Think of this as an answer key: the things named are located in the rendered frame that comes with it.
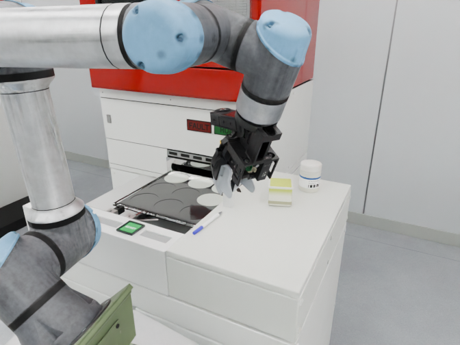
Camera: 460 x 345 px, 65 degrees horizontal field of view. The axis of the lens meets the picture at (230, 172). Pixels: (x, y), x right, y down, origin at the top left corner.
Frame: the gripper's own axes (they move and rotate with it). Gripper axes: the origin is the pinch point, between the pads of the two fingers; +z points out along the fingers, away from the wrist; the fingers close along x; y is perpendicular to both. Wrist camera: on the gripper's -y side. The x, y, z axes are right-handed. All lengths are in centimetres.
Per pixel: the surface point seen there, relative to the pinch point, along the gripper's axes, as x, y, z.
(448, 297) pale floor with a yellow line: 162, 29, 118
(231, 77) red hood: 33, -56, 13
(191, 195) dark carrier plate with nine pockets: 15, -36, 50
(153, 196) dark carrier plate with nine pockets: 2, -41, 52
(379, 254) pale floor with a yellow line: 162, -14, 139
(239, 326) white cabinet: 2.7, 17.9, 33.2
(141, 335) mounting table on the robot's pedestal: -19.1, 10.0, 36.0
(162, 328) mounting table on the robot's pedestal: -14.2, 10.6, 35.7
